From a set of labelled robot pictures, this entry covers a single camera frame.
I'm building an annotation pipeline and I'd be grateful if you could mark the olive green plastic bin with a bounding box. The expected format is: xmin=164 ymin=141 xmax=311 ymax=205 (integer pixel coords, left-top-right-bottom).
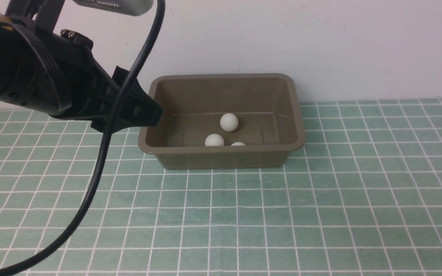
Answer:
xmin=137 ymin=73 xmax=306 ymax=170

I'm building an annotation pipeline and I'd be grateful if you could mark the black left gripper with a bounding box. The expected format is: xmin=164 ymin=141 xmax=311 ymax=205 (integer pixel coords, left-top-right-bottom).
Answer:
xmin=14 ymin=27 xmax=163 ymax=132

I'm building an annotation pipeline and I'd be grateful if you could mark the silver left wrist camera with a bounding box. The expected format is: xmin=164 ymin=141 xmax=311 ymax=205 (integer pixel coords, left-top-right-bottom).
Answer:
xmin=6 ymin=0 xmax=154 ymax=16

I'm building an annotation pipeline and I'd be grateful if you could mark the black left camera cable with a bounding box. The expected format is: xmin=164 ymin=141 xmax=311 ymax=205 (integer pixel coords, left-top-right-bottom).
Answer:
xmin=0 ymin=0 xmax=166 ymax=276

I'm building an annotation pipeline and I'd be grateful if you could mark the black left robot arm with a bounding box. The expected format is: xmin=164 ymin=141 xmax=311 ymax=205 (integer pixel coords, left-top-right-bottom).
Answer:
xmin=0 ymin=1 xmax=165 ymax=133

